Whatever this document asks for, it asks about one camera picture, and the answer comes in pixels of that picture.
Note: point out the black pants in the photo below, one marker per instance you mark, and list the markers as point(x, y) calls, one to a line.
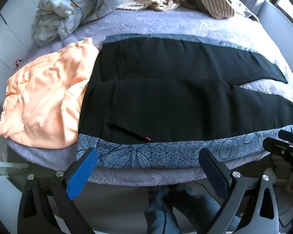
point(175, 97)

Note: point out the grey headboard panel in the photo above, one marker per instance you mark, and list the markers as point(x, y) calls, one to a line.
point(271, 13)

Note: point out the white leaf print sheet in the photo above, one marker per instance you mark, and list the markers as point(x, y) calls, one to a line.
point(244, 7)

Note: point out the pale blue floral quilt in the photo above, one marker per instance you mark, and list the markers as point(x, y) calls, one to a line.
point(68, 7)

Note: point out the grey-blue leaf print cloth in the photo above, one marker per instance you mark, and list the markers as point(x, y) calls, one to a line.
point(161, 153)

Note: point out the person's blue jeans legs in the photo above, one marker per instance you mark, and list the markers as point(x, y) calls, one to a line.
point(185, 209)

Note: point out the window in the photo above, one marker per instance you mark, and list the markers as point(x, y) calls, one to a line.
point(289, 9)

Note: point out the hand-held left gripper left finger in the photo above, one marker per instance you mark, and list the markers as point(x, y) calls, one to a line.
point(81, 173)

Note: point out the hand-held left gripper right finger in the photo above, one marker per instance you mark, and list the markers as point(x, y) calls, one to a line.
point(213, 173)

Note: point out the white wardrobe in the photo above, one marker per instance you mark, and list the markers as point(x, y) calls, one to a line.
point(7, 43)

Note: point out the orange garment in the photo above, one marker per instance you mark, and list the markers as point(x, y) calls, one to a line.
point(46, 95)

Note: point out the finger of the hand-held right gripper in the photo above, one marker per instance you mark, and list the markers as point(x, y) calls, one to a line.
point(276, 145)

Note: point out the small red object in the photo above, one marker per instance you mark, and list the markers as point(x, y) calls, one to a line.
point(18, 63)

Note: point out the cream striped pillow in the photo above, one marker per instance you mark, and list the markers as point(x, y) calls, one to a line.
point(218, 3)

